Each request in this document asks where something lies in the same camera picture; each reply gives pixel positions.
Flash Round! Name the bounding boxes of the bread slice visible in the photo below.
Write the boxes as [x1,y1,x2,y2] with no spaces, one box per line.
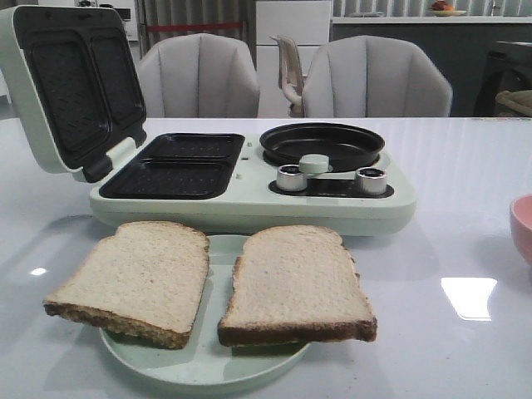
[218,225,377,347]
[42,221,209,349]

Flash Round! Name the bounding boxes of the mint green breakfast maker lid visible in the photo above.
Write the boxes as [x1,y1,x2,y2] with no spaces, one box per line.
[1,5,146,183]

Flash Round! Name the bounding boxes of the pink bowl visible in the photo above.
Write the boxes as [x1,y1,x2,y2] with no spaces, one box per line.
[510,195,531,265]

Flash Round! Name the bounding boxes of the mint green breakfast maker base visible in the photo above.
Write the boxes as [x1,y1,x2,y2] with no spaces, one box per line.
[90,133,416,236]

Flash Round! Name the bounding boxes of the left silver control knob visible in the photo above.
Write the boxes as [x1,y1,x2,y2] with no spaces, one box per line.
[276,165,308,192]

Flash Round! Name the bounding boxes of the silver control knob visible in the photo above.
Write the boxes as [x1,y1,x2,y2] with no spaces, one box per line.
[355,167,387,195]
[276,165,308,192]

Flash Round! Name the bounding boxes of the black round frying pan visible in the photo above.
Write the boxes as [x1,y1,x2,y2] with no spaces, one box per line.
[259,122,385,173]

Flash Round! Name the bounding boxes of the right silver control knob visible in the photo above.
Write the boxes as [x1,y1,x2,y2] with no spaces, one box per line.
[355,167,387,195]

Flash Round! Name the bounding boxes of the beige office chair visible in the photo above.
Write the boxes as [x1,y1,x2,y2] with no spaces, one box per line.
[271,35,304,118]

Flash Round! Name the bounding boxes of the left grey upholstered chair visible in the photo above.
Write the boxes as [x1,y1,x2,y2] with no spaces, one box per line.
[137,33,259,118]

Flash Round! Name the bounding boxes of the grey upholstered chair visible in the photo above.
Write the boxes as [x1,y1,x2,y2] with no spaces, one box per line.
[137,33,259,118]
[303,36,453,118]

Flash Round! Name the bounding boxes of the right grey upholstered chair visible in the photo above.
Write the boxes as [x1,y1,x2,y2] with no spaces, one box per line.
[303,36,453,118]

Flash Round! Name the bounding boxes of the mint green round plate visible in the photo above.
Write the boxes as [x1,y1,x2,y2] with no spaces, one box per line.
[100,234,310,395]

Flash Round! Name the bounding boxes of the white cabinet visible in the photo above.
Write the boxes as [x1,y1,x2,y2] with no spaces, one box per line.
[255,1,333,118]

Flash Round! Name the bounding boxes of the fruit plate on counter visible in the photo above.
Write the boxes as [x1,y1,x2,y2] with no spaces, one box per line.
[428,0,466,17]

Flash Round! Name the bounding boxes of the dark grey counter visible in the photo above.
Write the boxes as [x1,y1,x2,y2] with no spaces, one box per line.
[331,16,531,117]

